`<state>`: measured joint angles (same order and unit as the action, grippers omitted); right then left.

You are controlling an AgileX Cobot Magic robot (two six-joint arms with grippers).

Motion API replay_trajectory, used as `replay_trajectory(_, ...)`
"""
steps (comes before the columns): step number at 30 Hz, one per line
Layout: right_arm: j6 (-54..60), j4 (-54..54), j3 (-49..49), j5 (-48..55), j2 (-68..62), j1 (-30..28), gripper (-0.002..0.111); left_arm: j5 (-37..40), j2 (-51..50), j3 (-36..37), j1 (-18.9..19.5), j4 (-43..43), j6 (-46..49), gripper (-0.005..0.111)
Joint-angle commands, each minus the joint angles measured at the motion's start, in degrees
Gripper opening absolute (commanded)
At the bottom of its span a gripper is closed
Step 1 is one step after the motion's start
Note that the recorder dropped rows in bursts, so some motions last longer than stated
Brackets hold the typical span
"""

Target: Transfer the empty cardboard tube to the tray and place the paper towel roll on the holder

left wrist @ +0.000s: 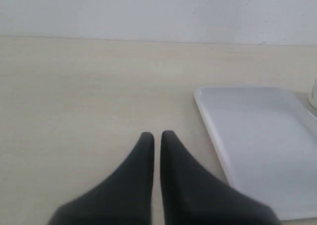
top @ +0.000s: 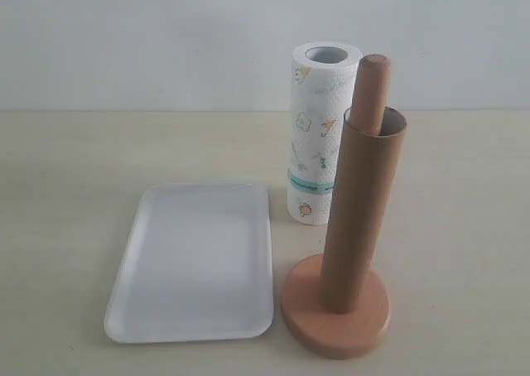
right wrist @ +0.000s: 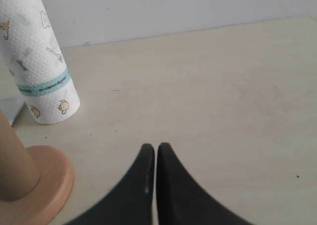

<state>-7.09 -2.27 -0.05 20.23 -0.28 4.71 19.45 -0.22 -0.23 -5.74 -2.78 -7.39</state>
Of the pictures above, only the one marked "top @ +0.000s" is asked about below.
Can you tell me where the brown cardboard tube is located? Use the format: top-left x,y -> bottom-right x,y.
320,107 -> 407,314

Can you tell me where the printed white paper towel roll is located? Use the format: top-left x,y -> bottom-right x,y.
287,41 -> 363,225

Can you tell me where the wooden paper towel holder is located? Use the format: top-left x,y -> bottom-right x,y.
282,54 -> 395,359

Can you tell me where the white rectangular tray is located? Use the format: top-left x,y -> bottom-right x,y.
104,183 -> 274,344

